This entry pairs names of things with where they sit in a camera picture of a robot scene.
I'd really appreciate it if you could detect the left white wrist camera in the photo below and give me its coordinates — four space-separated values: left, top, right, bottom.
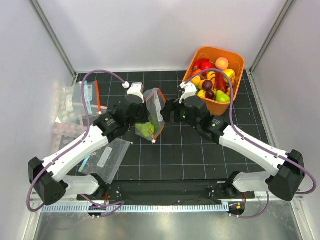
122 81 145 103

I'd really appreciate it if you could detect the left aluminium frame post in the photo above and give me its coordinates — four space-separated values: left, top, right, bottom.
28 0 76 78

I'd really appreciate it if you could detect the orange zipper clear bag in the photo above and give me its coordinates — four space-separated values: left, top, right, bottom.
135 88 166 144

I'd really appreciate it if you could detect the green pear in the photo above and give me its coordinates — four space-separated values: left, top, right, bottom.
215 90 231 103

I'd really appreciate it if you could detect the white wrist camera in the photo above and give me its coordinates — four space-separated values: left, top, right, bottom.
122 81 145 103
179 81 197 104

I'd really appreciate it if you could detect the dark red plum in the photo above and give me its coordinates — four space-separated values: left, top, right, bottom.
205 89 216 100

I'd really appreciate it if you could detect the aluminium front rail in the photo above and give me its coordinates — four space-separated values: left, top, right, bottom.
30 190 77 203

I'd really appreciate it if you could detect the peach fruit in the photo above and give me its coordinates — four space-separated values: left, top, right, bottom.
215 57 229 71

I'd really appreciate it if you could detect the aluminium frame post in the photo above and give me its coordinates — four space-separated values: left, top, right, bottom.
249 0 297 73
28 0 76 78

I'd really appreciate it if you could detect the clear bag white label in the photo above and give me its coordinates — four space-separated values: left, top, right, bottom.
78 138 131 184

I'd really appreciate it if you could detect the red chili pepper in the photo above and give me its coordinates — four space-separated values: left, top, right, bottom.
215 72 227 93

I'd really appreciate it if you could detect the right aluminium frame post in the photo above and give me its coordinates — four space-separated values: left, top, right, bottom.
249 0 297 73

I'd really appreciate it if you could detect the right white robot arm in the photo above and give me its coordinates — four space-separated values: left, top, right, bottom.
160 96 306 202

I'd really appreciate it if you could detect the dark purple plum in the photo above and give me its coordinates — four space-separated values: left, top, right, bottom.
201 80 213 91

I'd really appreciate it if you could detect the small orange pumpkin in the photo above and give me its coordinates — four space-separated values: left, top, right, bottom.
191 69 202 76

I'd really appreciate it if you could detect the green apple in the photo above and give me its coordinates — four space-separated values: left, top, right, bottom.
148 123 155 134
136 123 151 138

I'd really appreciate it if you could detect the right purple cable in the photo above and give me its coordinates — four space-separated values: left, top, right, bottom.
186 68 317 220

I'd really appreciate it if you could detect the yellow orange fruit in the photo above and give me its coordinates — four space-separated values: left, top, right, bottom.
191 75 201 87

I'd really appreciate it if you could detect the black grid mat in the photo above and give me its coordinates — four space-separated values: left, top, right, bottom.
87 71 262 181

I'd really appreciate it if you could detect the green apple top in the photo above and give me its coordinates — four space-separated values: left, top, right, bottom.
136 123 151 138

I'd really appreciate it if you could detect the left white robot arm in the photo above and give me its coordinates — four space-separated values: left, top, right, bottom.
27 94 150 206

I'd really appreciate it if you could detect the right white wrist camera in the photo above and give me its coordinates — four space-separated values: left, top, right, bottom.
179 81 197 104

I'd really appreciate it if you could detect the yellow bell pepper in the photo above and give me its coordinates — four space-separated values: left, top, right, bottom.
223 68 236 85

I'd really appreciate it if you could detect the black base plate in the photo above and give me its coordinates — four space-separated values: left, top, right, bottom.
89 179 255 205

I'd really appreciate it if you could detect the slotted cable duct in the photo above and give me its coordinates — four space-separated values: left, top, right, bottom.
41 202 229 214

